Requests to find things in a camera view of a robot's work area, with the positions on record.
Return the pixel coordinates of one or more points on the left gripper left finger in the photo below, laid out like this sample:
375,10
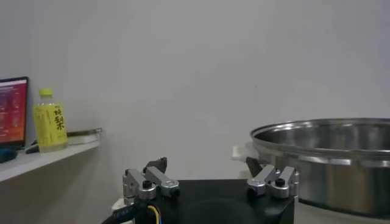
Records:
161,182

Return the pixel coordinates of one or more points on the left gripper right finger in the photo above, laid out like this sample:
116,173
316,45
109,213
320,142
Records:
265,176

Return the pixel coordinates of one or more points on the stainless steel steamer basket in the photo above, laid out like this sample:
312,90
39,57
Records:
335,176

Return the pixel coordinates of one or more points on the white electric cooker base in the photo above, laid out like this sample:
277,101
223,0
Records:
329,217

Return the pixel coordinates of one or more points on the white flat box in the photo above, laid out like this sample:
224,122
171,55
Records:
82,140

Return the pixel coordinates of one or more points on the yellow green tea bottle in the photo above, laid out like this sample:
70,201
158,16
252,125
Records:
50,124

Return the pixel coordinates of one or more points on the white side table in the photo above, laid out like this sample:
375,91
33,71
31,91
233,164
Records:
30,162

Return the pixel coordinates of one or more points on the small black adapter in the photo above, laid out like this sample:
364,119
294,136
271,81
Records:
32,149

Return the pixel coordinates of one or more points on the blue computer mouse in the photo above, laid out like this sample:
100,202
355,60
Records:
6,155

